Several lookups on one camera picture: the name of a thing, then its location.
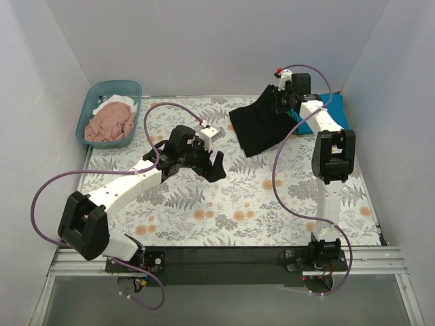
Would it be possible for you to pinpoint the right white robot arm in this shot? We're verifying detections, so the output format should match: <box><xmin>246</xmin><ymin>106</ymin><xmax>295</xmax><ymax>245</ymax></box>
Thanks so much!
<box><xmin>274</xmin><ymin>69</ymin><xmax>355</xmax><ymax>276</ymax></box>

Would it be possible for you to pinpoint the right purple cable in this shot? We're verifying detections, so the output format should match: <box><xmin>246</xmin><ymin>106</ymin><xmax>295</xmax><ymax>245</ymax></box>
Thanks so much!
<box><xmin>271</xmin><ymin>64</ymin><xmax>353</xmax><ymax>297</ymax></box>

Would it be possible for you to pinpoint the black t shirt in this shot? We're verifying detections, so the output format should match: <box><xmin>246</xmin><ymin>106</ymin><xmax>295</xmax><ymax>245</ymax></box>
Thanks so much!
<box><xmin>229</xmin><ymin>85</ymin><xmax>297</xmax><ymax>158</ymax></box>

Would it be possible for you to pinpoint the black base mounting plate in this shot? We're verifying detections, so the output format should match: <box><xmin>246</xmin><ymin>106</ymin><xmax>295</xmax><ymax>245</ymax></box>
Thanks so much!
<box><xmin>105</xmin><ymin>247</ymin><xmax>348</xmax><ymax>287</ymax></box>

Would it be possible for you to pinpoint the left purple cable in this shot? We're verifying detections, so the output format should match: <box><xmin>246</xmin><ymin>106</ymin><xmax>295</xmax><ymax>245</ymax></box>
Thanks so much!
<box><xmin>31</xmin><ymin>102</ymin><xmax>208</xmax><ymax>310</ymax></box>

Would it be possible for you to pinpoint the folded blue t shirt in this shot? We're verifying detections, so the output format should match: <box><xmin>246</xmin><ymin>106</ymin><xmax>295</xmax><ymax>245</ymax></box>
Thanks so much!
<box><xmin>295</xmin><ymin>92</ymin><xmax>349</xmax><ymax>135</ymax></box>

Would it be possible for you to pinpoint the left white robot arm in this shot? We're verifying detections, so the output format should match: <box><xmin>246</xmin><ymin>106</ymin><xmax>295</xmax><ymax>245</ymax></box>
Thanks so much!
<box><xmin>58</xmin><ymin>125</ymin><xmax>226</xmax><ymax>272</ymax></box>

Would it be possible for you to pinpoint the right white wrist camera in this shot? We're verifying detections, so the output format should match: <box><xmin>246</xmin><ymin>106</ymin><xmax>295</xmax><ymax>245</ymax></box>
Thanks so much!
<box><xmin>274</xmin><ymin>68</ymin><xmax>292</xmax><ymax>91</ymax></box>

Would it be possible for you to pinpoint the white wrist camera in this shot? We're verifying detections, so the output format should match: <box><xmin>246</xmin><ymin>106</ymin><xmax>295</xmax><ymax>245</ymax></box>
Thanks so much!
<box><xmin>274</xmin><ymin>68</ymin><xmax>292</xmax><ymax>91</ymax></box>
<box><xmin>198</xmin><ymin>126</ymin><xmax>222</xmax><ymax>152</ymax></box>

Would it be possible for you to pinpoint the white t shirt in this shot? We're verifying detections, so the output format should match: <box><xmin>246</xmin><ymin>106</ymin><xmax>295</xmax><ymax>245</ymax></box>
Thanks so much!
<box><xmin>92</xmin><ymin>94</ymin><xmax>138</xmax><ymax>115</ymax></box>

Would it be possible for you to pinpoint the aluminium frame rail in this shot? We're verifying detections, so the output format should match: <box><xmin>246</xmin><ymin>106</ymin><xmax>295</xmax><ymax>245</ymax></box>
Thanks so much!
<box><xmin>48</xmin><ymin>246</ymin><xmax>408</xmax><ymax>276</ymax></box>

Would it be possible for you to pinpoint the pink t shirt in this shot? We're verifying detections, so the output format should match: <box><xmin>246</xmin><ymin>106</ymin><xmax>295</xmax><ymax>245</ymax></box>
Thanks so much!
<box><xmin>84</xmin><ymin>102</ymin><xmax>136</xmax><ymax>142</ymax></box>

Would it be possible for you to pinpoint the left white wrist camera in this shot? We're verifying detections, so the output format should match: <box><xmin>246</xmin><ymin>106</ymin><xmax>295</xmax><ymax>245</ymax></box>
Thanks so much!
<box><xmin>198</xmin><ymin>126</ymin><xmax>222</xmax><ymax>152</ymax></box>

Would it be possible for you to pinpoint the teal plastic laundry bin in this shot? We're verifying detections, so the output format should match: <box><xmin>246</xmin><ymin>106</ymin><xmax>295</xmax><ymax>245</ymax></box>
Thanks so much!
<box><xmin>76</xmin><ymin>80</ymin><xmax>142</xmax><ymax>149</ymax></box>

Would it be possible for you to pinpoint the purple cable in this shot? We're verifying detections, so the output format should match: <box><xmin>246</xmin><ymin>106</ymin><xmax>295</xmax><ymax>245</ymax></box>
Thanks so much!
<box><xmin>31</xmin><ymin>102</ymin><xmax>208</xmax><ymax>310</ymax></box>
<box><xmin>271</xmin><ymin>64</ymin><xmax>353</xmax><ymax>297</ymax></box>

